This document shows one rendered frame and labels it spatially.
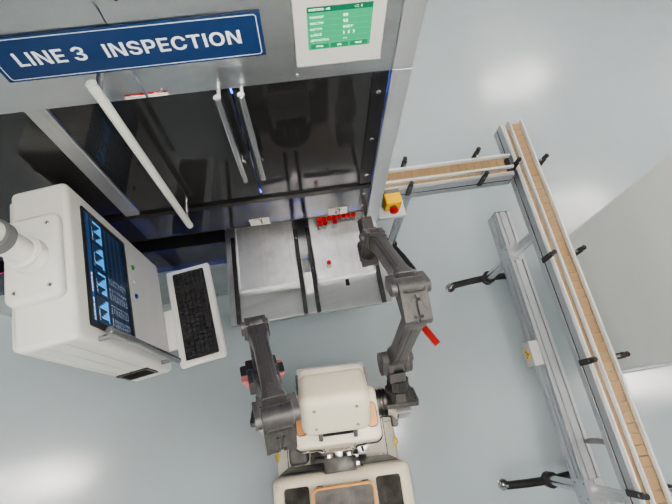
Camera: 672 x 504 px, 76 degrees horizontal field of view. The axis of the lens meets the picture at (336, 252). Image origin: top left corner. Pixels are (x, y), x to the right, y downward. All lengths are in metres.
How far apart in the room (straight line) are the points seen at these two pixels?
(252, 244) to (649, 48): 3.84
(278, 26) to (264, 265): 1.12
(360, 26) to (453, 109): 2.58
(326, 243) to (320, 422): 0.89
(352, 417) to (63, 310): 0.85
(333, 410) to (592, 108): 3.35
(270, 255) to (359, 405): 0.90
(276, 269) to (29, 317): 0.95
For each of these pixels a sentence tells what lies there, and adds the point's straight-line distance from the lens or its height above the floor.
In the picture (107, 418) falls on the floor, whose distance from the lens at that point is 2.99.
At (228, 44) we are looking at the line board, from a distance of 1.14.
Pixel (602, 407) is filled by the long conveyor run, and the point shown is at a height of 0.92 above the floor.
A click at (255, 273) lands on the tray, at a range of 1.95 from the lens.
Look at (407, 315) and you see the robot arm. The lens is 1.13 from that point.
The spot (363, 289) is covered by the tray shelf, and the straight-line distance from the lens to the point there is 1.90.
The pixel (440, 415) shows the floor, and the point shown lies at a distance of 2.77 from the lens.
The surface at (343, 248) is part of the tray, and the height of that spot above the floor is 0.88.
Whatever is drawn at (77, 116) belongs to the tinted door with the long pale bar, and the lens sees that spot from 1.39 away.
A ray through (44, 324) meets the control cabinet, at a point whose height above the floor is 1.55.
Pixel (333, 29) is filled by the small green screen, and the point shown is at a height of 1.96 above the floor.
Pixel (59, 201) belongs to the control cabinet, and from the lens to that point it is 1.53.
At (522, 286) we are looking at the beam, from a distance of 2.46.
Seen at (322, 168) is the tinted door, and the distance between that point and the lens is 1.60.
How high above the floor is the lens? 2.69
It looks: 68 degrees down
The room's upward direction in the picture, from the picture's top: 2 degrees clockwise
